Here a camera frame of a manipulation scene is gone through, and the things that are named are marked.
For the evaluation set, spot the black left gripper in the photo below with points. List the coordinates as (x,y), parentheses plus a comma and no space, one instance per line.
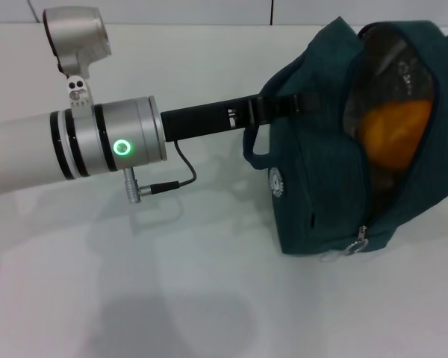
(201,119)

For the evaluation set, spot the dark teal insulated lunch bag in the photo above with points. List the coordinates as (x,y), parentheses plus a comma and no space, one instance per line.
(313,168)

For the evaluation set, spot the orange pear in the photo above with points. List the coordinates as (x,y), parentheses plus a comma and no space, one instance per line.
(392,138)

